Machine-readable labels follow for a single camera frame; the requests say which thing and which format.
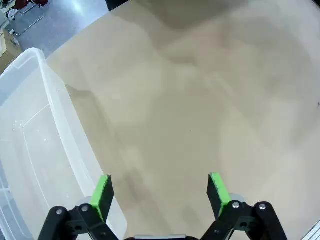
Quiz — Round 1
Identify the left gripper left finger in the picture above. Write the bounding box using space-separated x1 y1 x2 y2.
37 174 118 240

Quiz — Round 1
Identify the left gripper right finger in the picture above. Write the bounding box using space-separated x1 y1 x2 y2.
199 172 288 240

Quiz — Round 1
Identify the clear plastic tub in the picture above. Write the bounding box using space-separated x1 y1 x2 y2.
0 47 128 240

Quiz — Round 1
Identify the large cardboard box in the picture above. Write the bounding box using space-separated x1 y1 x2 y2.
0 28 23 76

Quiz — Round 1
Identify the red clothes pile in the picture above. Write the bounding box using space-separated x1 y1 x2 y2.
12 0 49 9

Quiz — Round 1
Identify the silver aluminium frame rail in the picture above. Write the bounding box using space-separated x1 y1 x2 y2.
301 221 320 240

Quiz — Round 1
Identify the metal frame chair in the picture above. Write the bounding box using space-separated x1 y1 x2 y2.
9 3 46 37

